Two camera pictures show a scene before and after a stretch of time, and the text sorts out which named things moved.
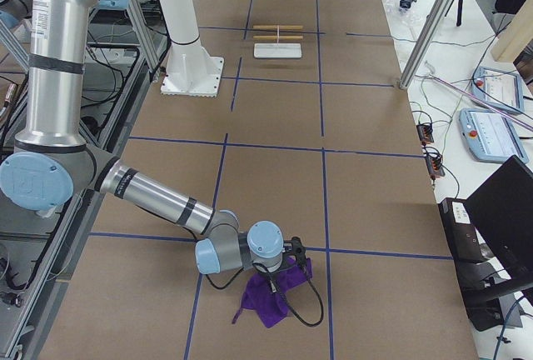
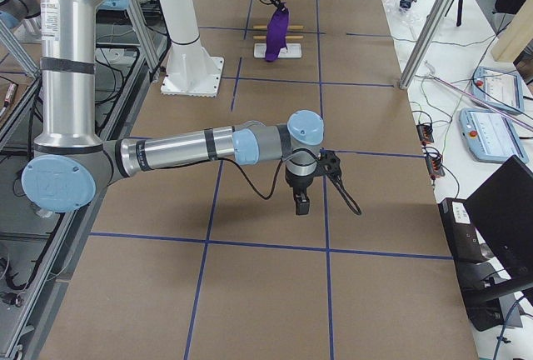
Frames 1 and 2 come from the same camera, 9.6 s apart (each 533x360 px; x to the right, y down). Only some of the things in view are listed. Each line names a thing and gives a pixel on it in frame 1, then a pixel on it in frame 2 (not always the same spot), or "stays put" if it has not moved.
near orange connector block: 435,166 stays put
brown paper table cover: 311,130 stays put
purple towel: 266,292 to 276,33
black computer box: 460,234 stays put
